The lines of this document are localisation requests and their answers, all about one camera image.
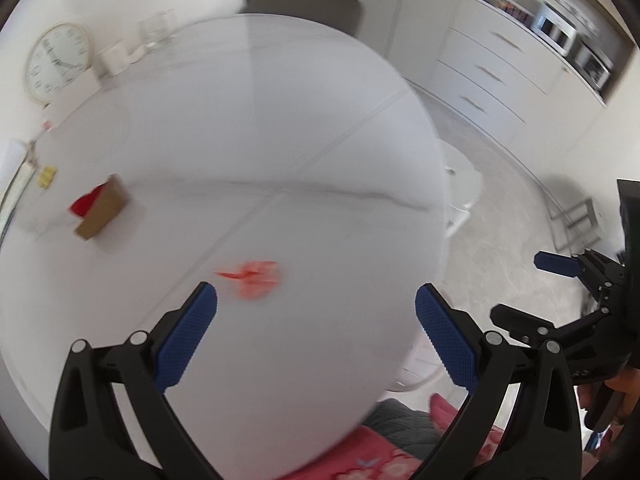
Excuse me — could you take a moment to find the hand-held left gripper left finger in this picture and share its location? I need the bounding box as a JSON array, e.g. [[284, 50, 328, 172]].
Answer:
[[48, 281, 218, 480]]

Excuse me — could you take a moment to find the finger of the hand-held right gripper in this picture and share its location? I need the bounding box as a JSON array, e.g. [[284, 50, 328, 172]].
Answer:
[[534, 249, 627, 311], [490, 304, 614, 356]]

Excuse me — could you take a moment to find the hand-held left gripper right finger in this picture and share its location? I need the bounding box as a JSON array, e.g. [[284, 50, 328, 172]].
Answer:
[[407, 282, 583, 480]]

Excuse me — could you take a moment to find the red snack wrapper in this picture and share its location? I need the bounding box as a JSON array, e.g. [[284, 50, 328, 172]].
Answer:
[[214, 260, 282, 302]]

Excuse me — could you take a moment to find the brown cardboard box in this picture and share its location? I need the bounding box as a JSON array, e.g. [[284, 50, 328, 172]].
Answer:
[[74, 174, 129, 241]]

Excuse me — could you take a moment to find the red scrap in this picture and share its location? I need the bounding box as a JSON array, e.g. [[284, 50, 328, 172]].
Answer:
[[69, 185, 109, 219]]

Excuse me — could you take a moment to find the person's right hand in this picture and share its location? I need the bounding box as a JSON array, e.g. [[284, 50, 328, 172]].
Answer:
[[580, 367, 640, 431]]

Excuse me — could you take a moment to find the metal step stool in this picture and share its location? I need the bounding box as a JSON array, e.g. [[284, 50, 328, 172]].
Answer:
[[542, 175, 602, 252]]

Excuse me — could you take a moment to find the grey cloth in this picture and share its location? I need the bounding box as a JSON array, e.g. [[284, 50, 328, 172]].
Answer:
[[357, 400, 454, 449]]

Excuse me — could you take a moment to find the pink floral clothing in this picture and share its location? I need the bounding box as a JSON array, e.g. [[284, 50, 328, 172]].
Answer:
[[320, 392, 507, 480]]

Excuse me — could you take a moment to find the white drawer cabinet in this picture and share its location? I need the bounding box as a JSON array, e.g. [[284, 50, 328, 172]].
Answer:
[[434, 0, 609, 147]]

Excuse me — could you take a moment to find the silver oven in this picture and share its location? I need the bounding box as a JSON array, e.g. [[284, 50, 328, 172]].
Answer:
[[571, 39, 614, 92]]

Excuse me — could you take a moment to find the stack of papers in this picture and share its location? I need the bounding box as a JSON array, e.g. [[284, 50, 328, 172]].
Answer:
[[0, 140, 39, 241]]

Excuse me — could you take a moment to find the silver microwave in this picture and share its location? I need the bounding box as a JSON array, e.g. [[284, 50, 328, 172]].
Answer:
[[531, 2, 581, 57]]

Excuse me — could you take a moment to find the flat white box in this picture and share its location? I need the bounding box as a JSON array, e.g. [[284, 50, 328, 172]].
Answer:
[[42, 67, 104, 126]]

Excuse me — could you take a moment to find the row of jars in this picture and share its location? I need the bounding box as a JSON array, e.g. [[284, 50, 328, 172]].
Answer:
[[467, 0, 537, 22]]

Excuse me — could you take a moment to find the clear glass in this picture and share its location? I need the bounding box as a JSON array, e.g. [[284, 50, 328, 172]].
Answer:
[[137, 10, 177, 52]]

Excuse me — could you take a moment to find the grey chair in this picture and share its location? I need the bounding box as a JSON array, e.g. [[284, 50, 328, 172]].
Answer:
[[240, 0, 362, 37]]

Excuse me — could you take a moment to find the round wall clock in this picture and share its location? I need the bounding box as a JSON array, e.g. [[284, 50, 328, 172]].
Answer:
[[25, 22, 95, 106]]

